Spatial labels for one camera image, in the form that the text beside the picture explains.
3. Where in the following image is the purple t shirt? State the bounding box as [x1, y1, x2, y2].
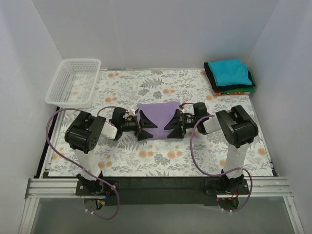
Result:
[137, 101, 180, 140]

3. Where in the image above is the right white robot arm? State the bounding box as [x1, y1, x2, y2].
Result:
[164, 102, 258, 192]

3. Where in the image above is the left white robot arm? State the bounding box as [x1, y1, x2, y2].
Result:
[64, 107, 158, 195]

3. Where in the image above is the floral table cloth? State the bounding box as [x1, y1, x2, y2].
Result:
[47, 69, 272, 177]

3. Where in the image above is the black folded t shirt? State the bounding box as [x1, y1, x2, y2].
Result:
[204, 62, 256, 92]

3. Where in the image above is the teal folded t shirt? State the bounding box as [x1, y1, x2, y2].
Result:
[208, 59, 252, 87]

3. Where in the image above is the white plastic basket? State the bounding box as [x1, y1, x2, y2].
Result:
[45, 58, 101, 109]

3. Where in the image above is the green folded t shirt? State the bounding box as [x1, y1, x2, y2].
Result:
[220, 87, 255, 95]

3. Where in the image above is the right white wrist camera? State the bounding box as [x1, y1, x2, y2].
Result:
[179, 103, 186, 113]

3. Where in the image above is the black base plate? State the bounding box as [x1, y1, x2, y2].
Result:
[75, 177, 250, 206]

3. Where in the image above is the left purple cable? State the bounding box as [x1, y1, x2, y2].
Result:
[46, 105, 120, 220]

